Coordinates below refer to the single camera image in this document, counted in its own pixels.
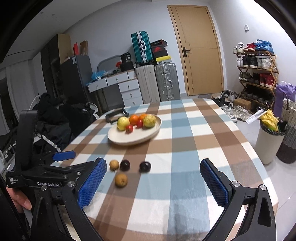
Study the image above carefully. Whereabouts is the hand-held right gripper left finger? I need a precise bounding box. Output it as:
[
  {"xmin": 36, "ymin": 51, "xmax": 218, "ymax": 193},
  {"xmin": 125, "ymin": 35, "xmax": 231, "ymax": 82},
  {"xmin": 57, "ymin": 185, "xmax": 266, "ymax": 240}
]
[{"xmin": 31, "ymin": 158, "xmax": 107, "ymax": 241}]

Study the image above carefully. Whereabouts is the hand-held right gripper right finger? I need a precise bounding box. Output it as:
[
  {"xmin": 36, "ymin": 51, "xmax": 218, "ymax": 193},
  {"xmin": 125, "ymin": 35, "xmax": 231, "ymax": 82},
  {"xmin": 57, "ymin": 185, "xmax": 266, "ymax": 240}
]
[{"xmin": 200, "ymin": 159, "xmax": 277, "ymax": 241}]

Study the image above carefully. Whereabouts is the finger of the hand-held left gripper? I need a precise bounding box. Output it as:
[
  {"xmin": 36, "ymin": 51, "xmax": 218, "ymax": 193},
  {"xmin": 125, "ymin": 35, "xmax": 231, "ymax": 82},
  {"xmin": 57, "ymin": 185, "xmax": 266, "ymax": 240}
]
[
  {"xmin": 34, "ymin": 150, "xmax": 76, "ymax": 165},
  {"xmin": 45, "ymin": 161, "xmax": 96, "ymax": 179}
]

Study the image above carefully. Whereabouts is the cream round plate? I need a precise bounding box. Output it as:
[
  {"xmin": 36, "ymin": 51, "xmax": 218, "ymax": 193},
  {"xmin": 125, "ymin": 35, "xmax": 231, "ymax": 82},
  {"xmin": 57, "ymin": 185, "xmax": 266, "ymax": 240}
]
[{"xmin": 107, "ymin": 115, "xmax": 162, "ymax": 146}]

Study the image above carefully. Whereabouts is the smooth yellow-green guava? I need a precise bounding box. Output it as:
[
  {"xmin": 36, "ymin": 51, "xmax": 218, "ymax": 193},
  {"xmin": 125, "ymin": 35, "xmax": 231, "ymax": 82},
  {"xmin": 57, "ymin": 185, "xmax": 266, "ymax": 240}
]
[{"xmin": 117, "ymin": 116, "xmax": 130, "ymax": 131}]

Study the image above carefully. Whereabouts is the rough yellow-green guava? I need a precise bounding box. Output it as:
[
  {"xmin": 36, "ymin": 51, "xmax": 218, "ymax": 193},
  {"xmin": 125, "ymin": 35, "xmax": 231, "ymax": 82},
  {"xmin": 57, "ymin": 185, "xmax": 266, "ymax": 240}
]
[{"xmin": 143, "ymin": 114, "xmax": 156, "ymax": 128}]

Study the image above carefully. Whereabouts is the person's left hand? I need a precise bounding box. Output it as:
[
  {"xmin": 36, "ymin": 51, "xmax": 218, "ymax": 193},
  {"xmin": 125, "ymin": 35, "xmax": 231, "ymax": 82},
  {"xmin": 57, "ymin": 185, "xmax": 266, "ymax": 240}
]
[{"xmin": 6, "ymin": 186, "xmax": 33, "ymax": 212}]

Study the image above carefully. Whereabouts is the pile of black jackets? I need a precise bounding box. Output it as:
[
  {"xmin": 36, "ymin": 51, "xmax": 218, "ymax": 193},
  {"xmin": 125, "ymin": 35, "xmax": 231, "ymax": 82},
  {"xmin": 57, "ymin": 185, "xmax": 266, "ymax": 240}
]
[{"xmin": 32, "ymin": 92, "xmax": 74, "ymax": 160}]

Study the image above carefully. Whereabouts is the black backpack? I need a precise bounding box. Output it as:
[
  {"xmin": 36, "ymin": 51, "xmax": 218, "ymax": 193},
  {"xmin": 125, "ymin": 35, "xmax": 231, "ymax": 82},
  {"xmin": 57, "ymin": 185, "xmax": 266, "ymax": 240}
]
[{"xmin": 59, "ymin": 103, "xmax": 99, "ymax": 135}]

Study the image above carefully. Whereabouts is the white curtain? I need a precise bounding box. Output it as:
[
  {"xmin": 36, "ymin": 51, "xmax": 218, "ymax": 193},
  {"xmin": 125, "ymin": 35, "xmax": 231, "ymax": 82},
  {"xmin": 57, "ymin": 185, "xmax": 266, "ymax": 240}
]
[{"xmin": 5, "ymin": 57, "xmax": 41, "ymax": 112}]

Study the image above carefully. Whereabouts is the white trash bin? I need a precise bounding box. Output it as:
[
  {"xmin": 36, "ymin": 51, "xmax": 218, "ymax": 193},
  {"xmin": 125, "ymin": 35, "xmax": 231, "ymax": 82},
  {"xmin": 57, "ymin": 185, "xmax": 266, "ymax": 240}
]
[{"xmin": 255, "ymin": 126, "xmax": 286, "ymax": 165}]

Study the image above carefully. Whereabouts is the white paper tag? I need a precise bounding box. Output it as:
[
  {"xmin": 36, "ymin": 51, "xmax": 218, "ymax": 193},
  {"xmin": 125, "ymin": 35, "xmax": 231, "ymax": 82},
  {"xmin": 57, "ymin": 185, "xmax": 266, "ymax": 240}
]
[{"xmin": 245, "ymin": 110, "xmax": 265, "ymax": 124}]

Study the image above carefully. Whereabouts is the scattered pile of shoes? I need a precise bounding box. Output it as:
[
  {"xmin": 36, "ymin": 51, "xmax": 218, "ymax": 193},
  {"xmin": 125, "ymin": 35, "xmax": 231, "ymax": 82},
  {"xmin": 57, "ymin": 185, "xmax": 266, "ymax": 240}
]
[{"xmin": 211, "ymin": 90, "xmax": 251, "ymax": 122}]

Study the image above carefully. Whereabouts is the dark refrigerator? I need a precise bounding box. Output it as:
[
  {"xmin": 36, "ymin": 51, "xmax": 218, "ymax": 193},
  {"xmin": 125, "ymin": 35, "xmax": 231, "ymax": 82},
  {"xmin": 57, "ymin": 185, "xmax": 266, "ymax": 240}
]
[{"xmin": 60, "ymin": 55, "xmax": 94, "ymax": 105}]

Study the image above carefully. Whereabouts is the cardboard box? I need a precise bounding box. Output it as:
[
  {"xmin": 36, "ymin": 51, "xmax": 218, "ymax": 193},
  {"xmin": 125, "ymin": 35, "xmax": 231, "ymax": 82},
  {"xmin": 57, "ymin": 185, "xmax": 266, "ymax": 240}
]
[{"xmin": 233, "ymin": 98, "xmax": 252, "ymax": 111}]

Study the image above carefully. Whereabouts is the yellow plastic bag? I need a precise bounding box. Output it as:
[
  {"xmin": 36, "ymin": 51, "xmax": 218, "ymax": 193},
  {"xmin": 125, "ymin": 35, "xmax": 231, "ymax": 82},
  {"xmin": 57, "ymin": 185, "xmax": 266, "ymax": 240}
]
[{"xmin": 260, "ymin": 109, "xmax": 280, "ymax": 133}]

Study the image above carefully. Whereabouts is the woven laundry basket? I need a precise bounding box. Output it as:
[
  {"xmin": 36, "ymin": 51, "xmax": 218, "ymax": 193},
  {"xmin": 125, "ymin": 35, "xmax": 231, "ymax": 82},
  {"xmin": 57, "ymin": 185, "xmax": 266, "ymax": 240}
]
[{"xmin": 276, "ymin": 98, "xmax": 296, "ymax": 164}]

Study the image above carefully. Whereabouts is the blue plastic bag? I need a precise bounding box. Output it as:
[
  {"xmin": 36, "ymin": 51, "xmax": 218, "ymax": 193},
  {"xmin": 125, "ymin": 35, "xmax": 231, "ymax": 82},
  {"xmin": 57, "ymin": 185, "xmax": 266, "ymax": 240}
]
[{"xmin": 91, "ymin": 70, "xmax": 108, "ymax": 80}]

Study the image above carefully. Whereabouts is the wooden wardrobe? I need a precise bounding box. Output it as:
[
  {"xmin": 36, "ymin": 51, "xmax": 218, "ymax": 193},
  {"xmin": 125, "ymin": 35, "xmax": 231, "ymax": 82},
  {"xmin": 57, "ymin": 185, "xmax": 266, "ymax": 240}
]
[{"xmin": 40, "ymin": 34, "xmax": 72, "ymax": 98}]

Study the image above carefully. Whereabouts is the white desk with drawers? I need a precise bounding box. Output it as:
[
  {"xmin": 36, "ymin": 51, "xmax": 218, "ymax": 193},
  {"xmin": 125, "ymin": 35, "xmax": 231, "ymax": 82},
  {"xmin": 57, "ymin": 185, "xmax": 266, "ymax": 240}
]
[{"xmin": 87, "ymin": 70, "xmax": 144, "ymax": 112}]

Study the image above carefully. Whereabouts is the grey framed mirror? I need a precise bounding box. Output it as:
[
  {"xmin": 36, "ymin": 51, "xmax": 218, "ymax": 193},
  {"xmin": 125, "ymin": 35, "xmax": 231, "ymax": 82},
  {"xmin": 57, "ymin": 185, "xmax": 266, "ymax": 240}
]
[{"xmin": 97, "ymin": 55, "xmax": 122, "ymax": 72}]

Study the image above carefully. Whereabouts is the beige suitcase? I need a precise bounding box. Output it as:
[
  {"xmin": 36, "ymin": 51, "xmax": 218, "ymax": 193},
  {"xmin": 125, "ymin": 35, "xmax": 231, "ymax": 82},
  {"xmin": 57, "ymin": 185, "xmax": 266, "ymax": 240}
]
[{"xmin": 135, "ymin": 65, "xmax": 160, "ymax": 104}]

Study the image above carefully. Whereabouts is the silver suitcase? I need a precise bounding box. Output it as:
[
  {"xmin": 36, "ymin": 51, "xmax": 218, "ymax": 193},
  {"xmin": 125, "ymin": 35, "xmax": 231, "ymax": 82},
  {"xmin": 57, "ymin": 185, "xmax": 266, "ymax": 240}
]
[{"xmin": 154, "ymin": 62, "xmax": 181, "ymax": 102}]

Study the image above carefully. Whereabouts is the purple bag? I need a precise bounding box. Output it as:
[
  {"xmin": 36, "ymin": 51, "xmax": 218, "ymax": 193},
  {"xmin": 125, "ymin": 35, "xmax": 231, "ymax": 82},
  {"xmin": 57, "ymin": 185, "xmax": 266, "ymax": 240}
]
[{"xmin": 274, "ymin": 81, "xmax": 296, "ymax": 114}]

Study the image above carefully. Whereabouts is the wooden door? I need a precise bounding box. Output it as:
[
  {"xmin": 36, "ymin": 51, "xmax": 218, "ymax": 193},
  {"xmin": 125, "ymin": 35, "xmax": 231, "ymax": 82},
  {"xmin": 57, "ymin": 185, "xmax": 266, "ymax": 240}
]
[{"xmin": 167, "ymin": 5, "xmax": 225, "ymax": 96}]

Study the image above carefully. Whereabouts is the shoe rack with shoes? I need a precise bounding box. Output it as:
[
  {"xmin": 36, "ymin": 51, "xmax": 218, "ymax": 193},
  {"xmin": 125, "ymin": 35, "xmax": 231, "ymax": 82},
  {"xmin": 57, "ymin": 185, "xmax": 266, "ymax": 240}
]
[{"xmin": 233, "ymin": 40, "xmax": 278, "ymax": 105}]

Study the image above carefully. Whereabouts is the wooden shoe rack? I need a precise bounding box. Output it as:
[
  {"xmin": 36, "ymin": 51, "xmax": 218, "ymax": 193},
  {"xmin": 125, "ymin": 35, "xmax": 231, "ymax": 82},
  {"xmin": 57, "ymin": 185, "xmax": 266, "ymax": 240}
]
[{"xmin": 237, "ymin": 51, "xmax": 279, "ymax": 109}]

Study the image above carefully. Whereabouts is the teal suitcase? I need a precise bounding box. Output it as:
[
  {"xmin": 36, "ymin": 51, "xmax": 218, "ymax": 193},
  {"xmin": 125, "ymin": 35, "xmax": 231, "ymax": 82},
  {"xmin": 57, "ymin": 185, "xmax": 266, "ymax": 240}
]
[{"xmin": 131, "ymin": 31, "xmax": 153, "ymax": 65}]

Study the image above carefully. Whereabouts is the yellow and black shoe box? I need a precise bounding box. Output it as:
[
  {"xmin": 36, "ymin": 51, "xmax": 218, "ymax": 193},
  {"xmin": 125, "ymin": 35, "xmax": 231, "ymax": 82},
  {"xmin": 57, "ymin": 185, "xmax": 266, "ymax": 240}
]
[{"xmin": 155, "ymin": 55, "xmax": 173, "ymax": 65}]

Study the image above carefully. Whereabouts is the white cable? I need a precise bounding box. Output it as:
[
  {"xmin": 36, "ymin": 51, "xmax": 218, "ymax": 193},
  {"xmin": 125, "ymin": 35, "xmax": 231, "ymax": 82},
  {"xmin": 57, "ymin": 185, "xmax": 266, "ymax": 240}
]
[{"xmin": 30, "ymin": 94, "xmax": 41, "ymax": 109}]

